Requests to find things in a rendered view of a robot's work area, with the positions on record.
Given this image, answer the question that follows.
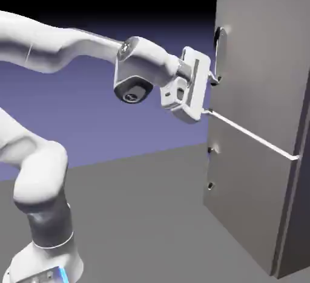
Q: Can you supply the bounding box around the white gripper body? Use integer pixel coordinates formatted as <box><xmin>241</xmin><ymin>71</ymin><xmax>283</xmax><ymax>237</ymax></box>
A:
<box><xmin>170</xmin><ymin>45</ymin><xmax>212</xmax><ymax>124</ymax></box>

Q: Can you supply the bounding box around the grey cabinet door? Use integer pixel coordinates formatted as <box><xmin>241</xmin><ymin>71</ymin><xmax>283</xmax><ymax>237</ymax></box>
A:
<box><xmin>208</xmin><ymin>0</ymin><xmax>310</xmax><ymax>161</ymax></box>
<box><xmin>202</xmin><ymin>115</ymin><xmax>301</xmax><ymax>276</ymax></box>

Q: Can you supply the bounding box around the grey cabinet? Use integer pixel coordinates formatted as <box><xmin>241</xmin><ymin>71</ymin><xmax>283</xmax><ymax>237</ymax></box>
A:
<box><xmin>202</xmin><ymin>0</ymin><xmax>310</xmax><ymax>281</ymax></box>

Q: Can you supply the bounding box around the curved grey door handle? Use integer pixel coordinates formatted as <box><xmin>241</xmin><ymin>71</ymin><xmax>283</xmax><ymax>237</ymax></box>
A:
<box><xmin>213</xmin><ymin>25</ymin><xmax>230</xmax><ymax>85</ymax></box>

